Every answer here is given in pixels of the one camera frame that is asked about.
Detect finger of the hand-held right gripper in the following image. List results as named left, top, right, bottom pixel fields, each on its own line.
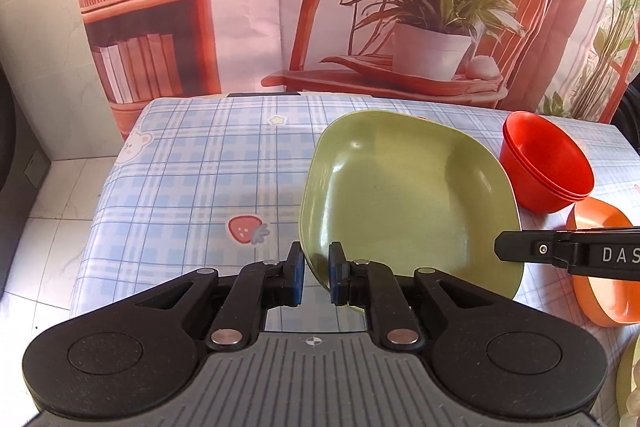
left=494, top=230, right=577, bottom=269

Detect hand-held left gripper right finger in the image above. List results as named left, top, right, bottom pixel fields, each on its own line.
left=327, top=242, right=482, bottom=351

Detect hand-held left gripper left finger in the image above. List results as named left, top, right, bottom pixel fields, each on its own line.
left=135, top=241, right=306, bottom=351

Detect orange bowl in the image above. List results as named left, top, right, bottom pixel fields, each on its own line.
left=565, top=199, right=640, bottom=327

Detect green square plate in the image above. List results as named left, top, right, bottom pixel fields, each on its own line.
left=299, top=109, right=525, bottom=308

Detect red bowl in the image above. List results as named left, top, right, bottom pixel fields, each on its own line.
left=500, top=111, right=595, bottom=210
left=501, top=157, right=594, bottom=212
left=510, top=187, right=590, bottom=214

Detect pale green plate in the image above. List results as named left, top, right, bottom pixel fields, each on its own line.
left=616, top=347, right=640, bottom=427

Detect blue plaid tablecloth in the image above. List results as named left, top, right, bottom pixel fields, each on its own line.
left=70, top=95, right=640, bottom=339

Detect grey wall socket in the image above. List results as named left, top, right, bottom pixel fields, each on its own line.
left=23, top=150, right=51, bottom=190

